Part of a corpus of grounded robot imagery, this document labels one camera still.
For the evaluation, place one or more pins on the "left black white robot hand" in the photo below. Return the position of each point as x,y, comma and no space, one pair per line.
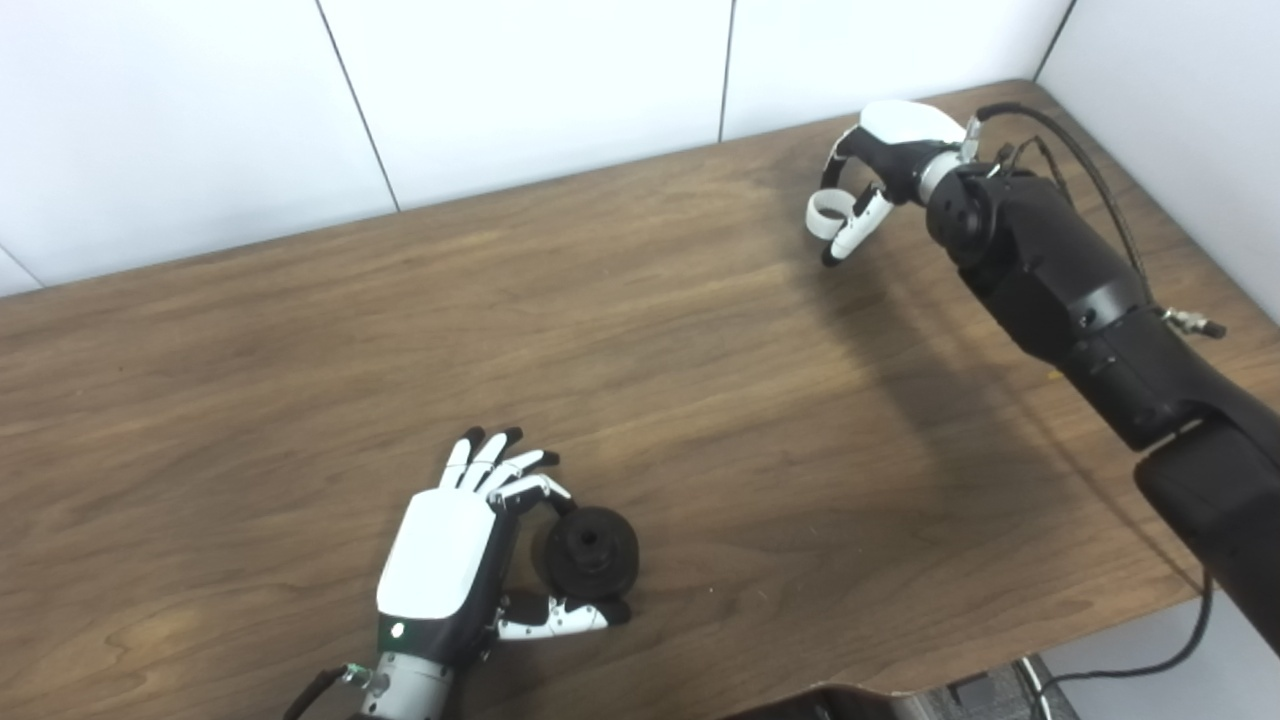
440,560

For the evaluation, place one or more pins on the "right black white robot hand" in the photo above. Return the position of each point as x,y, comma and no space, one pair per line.
905,140

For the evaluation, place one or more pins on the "round black plastic part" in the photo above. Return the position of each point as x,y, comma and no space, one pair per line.
592,555

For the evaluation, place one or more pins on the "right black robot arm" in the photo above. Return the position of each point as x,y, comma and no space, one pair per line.
1080,290

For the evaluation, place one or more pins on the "dark robot torso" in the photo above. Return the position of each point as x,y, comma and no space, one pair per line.
830,705

